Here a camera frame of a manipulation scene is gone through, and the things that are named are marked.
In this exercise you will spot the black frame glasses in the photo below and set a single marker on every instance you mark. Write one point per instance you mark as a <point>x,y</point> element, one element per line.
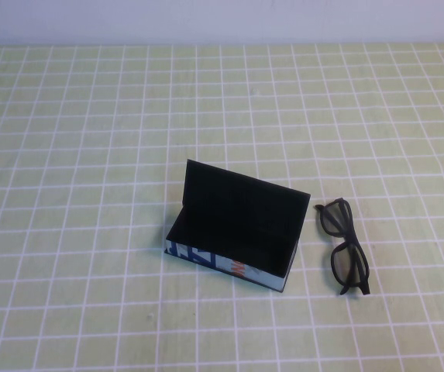
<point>343,261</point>

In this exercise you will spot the green grid tablecloth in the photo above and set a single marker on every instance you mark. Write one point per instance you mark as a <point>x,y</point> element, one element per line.
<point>90,116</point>

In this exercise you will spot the black printed glasses case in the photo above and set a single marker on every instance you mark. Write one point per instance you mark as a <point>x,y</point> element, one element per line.
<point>225,217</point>

